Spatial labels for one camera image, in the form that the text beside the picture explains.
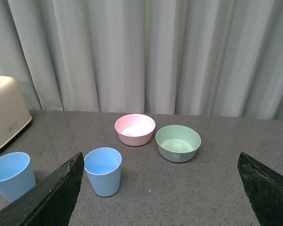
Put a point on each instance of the pink bowl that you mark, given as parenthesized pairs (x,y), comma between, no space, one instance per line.
(135,129)

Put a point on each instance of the blue cup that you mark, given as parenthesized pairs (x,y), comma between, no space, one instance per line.
(16,175)
(103,168)

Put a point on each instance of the cream white toaster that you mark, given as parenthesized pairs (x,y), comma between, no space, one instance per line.
(14,113)

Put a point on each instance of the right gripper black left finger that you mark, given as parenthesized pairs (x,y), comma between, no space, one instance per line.
(51,202)

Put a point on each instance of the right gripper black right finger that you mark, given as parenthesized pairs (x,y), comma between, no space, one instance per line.
(264,189)

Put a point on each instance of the grey white curtain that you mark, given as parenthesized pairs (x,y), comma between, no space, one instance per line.
(191,57)

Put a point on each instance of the green bowl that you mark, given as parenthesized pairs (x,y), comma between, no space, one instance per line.
(177,143)

